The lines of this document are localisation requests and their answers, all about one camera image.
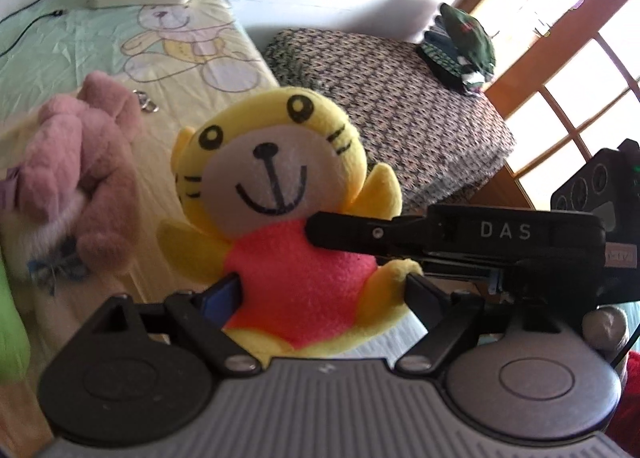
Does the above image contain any yellow tiger plush toy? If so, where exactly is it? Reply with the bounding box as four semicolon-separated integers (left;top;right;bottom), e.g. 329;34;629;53
156;87;420;362

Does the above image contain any green plush toy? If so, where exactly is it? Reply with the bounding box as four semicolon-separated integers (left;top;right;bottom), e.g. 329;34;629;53
0;264;30;383

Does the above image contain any dusty pink plush toy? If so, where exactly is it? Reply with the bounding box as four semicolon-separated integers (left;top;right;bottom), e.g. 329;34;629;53
37;71;142;273

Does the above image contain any white fluffy plush toy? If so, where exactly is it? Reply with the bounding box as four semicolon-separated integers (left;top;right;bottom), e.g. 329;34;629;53
1;115;89;346

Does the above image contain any patterned knit blanket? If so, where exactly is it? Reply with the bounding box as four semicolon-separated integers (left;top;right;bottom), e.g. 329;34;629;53
262;28;514;214

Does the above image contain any folded green clothes pile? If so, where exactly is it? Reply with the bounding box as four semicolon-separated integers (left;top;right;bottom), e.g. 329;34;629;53
416;2;496;96

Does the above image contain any cartoon bear bed sheet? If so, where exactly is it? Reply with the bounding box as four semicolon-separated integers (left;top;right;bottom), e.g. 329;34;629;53
0;0;281;458

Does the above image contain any wooden window frame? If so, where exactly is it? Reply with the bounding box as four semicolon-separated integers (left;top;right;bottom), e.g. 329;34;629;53
456;0;639;207

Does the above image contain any metal key ring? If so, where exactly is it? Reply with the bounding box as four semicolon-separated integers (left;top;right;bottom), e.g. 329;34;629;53
132;89;161;115

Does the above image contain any black charger cable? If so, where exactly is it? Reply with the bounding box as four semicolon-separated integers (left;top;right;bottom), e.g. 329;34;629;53
0;0;94;59

